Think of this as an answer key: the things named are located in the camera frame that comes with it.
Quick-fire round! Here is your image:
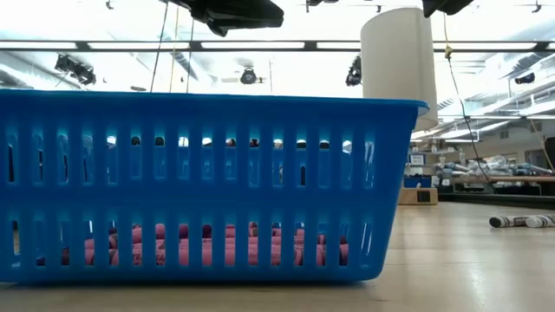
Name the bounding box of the blue plastic slotted basket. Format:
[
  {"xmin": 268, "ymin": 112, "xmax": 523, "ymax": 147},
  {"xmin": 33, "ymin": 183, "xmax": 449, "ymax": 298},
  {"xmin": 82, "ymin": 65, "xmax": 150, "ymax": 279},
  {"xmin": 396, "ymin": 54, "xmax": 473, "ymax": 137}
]
[{"xmin": 0, "ymin": 89, "xmax": 430, "ymax": 285}]

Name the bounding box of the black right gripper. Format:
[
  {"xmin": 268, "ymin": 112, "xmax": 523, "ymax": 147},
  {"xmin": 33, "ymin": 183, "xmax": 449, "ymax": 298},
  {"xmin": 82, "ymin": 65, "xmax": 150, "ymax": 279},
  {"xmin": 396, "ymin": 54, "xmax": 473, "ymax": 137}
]
[{"xmin": 422, "ymin": 0, "xmax": 476, "ymax": 18}]

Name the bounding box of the thin black hanging cable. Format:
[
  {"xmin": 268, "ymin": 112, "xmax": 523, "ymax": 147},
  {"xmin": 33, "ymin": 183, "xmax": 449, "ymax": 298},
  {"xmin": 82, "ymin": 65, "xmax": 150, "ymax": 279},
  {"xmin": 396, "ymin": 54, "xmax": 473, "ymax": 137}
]
[
  {"xmin": 149, "ymin": 0, "xmax": 170, "ymax": 94},
  {"xmin": 442, "ymin": 12, "xmax": 493, "ymax": 185}
]

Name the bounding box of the black aluminium table frame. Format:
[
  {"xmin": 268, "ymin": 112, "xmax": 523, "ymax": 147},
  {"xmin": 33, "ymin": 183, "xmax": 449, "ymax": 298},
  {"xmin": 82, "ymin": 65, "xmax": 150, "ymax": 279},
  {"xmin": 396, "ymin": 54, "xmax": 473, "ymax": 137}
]
[{"xmin": 437, "ymin": 192, "xmax": 555, "ymax": 211}]

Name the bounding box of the white cylindrical lamp shade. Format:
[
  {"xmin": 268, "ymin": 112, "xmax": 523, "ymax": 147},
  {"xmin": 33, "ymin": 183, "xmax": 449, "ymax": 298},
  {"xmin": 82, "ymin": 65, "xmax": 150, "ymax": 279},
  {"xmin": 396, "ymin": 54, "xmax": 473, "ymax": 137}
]
[{"xmin": 360, "ymin": 7, "xmax": 440, "ymax": 133}]

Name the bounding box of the black overhead frame bar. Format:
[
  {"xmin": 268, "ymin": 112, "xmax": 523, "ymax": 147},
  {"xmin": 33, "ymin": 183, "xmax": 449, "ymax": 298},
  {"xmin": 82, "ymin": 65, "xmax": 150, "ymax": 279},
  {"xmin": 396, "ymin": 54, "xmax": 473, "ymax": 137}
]
[{"xmin": 0, "ymin": 39, "xmax": 555, "ymax": 54}]

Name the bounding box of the blue storage bin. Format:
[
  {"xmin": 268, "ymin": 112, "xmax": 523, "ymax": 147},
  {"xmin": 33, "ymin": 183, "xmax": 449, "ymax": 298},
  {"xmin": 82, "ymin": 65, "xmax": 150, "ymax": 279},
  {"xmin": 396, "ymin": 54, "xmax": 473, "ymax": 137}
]
[{"xmin": 404, "ymin": 175, "xmax": 433, "ymax": 189}]

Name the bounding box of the cluttered background workbench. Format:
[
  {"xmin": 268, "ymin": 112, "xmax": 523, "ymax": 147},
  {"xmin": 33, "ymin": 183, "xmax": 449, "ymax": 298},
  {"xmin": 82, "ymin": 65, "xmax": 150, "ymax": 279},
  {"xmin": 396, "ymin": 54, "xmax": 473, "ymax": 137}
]
[{"xmin": 433, "ymin": 155, "xmax": 555, "ymax": 196}]

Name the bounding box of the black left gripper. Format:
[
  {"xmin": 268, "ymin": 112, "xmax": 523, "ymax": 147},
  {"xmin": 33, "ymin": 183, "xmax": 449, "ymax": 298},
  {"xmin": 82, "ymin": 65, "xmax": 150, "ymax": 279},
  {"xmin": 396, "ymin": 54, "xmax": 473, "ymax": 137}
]
[{"xmin": 166, "ymin": 0, "xmax": 285, "ymax": 38}]

